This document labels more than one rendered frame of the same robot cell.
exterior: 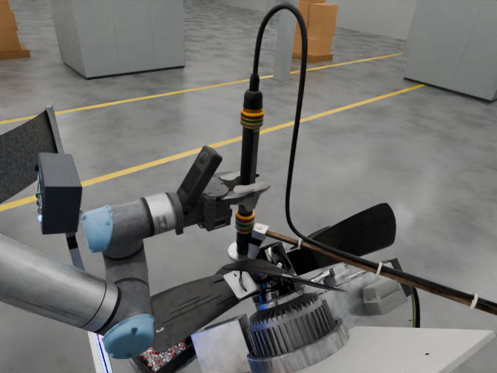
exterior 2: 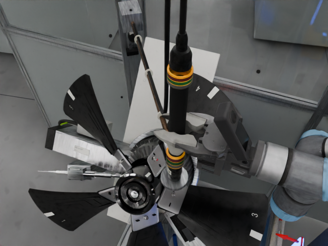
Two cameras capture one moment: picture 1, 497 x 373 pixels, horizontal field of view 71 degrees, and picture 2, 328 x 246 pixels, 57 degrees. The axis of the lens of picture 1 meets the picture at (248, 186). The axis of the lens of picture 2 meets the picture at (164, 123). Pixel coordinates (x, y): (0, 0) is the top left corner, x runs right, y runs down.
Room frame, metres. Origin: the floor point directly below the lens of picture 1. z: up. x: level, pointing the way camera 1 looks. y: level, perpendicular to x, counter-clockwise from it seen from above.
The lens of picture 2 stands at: (0.87, 0.29, 1.98)
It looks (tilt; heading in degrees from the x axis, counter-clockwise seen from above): 51 degrees down; 234
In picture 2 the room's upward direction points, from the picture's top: straight up
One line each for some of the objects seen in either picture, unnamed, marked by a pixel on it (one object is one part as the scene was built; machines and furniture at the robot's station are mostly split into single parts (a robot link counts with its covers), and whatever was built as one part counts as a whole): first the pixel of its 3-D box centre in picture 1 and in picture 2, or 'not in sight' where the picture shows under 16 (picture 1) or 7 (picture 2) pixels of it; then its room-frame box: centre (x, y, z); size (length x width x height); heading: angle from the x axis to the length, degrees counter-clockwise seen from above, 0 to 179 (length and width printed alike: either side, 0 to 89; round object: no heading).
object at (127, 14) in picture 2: not in sight; (130, 15); (0.39, -0.58, 1.38); 0.10 x 0.07 x 0.08; 67
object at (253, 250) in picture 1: (247, 240); (173, 165); (0.62, -0.01, 1.34); 0.09 x 0.07 x 0.10; 67
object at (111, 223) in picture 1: (117, 226); (311, 175); (0.48, 0.23, 1.47); 0.11 x 0.08 x 0.09; 122
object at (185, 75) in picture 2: (251, 118); (179, 75); (0.63, 0.00, 1.64); 0.04 x 0.04 x 0.03
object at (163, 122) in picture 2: (381, 271); (148, 73); (0.51, -0.28, 1.38); 0.54 x 0.01 x 0.01; 67
